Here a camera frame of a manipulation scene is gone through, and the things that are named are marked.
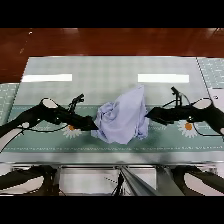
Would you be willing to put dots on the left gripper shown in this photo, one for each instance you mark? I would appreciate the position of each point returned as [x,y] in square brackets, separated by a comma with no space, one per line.
[86,122]

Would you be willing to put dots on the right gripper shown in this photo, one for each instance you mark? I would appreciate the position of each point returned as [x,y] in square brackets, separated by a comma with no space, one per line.
[160,115]

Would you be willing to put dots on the light blue shirt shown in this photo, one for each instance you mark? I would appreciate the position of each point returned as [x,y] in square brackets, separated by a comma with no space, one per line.
[123,116]

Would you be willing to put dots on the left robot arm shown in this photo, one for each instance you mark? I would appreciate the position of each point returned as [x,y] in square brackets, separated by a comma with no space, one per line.
[33,116]

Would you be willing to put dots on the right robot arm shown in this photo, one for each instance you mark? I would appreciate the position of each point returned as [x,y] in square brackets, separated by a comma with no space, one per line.
[207,115]

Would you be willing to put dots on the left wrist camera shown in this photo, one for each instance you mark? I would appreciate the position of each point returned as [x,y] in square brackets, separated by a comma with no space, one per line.
[77,100]

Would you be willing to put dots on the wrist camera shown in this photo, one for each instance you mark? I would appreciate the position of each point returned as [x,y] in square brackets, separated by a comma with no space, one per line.
[177,94]
[77,100]

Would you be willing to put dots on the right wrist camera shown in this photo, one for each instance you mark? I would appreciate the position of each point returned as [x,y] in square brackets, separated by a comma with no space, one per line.
[177,94]

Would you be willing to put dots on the silver frame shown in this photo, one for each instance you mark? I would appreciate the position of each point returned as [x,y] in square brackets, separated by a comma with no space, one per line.
[140,186]

